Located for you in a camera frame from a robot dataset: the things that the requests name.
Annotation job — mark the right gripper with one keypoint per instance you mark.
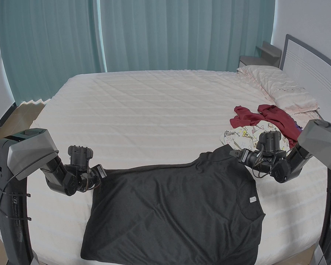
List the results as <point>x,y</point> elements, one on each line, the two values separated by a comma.
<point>249,158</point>

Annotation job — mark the black T-shirt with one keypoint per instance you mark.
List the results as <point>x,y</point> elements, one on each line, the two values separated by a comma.
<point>168,208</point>

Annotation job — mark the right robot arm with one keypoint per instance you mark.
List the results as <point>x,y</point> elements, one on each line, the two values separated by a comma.
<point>320,142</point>

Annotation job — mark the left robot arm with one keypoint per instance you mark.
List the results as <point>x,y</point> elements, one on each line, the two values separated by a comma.
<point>27,150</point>

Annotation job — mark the white printed pyjama garment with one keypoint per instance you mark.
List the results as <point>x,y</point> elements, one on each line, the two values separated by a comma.
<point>245,135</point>

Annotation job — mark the dark red garment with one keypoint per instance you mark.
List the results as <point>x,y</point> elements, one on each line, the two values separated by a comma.
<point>275,119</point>

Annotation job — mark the purple garment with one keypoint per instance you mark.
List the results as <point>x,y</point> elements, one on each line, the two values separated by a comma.
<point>298,126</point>

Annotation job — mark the cream pillow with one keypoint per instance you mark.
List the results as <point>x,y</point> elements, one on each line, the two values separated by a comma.
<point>281,87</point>

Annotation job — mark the grey bedside table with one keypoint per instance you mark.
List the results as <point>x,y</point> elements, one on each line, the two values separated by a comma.
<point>253,59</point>

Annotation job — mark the bed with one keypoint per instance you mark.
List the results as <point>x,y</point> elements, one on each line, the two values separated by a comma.
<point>154,106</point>

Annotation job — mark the blue-green curtain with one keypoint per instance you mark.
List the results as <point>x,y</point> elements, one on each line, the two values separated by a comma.
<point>182,23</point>
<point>49,37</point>

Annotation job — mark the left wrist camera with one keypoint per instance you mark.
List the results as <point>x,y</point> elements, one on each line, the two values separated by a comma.
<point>101,171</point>

